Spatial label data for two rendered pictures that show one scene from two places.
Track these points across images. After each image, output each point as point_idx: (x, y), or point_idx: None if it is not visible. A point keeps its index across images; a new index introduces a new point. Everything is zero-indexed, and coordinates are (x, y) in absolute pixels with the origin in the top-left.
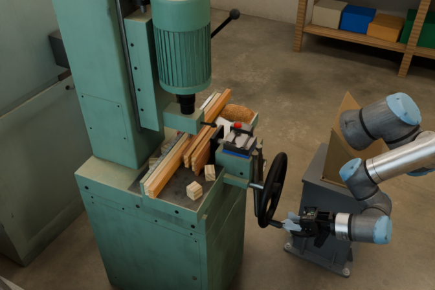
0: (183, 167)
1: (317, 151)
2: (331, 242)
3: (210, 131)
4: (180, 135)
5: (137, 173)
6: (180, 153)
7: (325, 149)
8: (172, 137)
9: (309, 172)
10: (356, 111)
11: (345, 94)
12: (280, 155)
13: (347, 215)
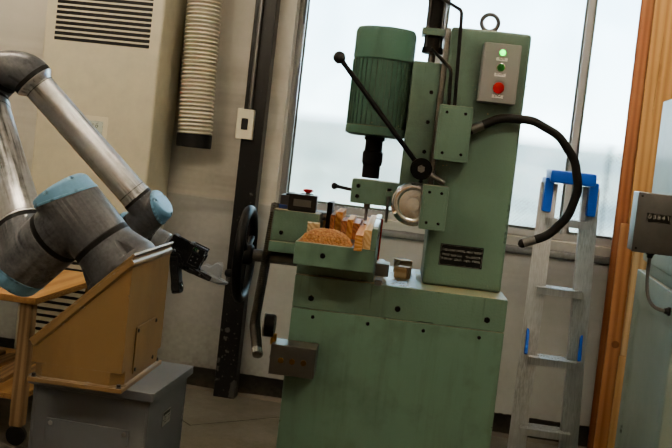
0: None
1: (163, 385)
2: None
3: (341, 211)
4: (376, 219)
5: (418, 273)
6: (363, 221)
7: (146, 387)
8: (413, 283)
9: (180, 369)
10: (130, 230)
11: (138, 252)
12: (247, 208)
13: (160, 229)
